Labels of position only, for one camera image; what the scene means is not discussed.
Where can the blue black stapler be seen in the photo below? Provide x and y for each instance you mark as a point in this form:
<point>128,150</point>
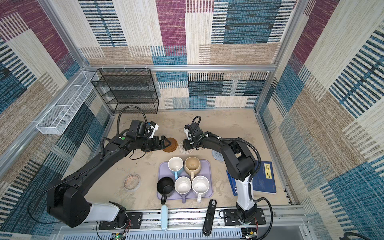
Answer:
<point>232,184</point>

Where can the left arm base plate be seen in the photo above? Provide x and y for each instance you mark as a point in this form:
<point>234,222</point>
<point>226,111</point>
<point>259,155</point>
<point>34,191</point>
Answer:
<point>133,221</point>

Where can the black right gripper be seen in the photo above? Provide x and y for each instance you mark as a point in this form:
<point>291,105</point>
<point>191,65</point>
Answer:
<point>189,144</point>

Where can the black mug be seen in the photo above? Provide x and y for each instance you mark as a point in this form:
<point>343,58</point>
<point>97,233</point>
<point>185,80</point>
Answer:
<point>165,188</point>

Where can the blue book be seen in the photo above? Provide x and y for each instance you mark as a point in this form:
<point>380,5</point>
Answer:
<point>264,180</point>

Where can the clear glass petri dish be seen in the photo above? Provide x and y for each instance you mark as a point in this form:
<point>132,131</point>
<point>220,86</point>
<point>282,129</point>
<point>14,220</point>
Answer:
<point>132,183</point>

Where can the white wire mesh basket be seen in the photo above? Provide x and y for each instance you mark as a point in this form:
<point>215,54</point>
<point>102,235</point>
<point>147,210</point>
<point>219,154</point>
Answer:
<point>60,115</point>

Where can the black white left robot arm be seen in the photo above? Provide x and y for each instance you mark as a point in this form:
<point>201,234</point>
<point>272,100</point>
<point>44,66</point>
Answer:
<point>66,198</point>

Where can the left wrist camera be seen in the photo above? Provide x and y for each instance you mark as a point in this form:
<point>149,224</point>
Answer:
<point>150,129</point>

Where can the light blue plastic bar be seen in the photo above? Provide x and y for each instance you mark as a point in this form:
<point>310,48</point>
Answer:
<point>164,218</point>

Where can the white speckled mug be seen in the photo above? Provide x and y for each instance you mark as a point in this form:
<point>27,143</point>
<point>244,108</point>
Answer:
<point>200,186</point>

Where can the lavender plastic tray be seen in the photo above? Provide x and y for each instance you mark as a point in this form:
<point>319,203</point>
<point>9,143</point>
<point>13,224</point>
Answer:
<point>164,171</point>

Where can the multicolour woven round coaster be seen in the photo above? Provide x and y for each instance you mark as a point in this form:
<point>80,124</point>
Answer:
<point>182,150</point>

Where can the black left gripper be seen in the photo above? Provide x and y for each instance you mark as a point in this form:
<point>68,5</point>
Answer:
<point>157,146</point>

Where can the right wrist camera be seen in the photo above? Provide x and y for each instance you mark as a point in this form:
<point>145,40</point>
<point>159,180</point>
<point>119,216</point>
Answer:
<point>188,130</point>

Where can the white mug blue handle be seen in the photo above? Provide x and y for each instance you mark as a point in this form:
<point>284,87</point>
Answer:
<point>176,165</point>

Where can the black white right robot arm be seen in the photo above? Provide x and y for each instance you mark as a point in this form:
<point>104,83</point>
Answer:
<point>243,162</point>

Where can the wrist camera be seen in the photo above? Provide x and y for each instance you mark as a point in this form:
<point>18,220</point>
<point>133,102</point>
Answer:
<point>188,130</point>
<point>150,129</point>

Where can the white mug lavender handle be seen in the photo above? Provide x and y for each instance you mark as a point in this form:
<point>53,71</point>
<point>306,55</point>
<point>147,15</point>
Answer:
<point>183,186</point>

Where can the blue-grey woven round coaster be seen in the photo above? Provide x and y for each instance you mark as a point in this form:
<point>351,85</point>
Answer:
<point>217,156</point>

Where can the beige ceramic mug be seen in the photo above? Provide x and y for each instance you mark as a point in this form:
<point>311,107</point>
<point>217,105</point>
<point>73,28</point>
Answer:
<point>192,167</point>

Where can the black wire shelf rack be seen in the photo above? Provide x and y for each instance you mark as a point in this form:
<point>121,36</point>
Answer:
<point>120,88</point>

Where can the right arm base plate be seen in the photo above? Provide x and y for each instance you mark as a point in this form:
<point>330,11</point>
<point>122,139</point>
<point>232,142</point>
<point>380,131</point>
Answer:
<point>233,217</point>

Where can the dark brown wooden coaster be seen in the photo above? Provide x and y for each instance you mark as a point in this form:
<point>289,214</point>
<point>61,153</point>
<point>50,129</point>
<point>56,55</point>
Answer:
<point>172,145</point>

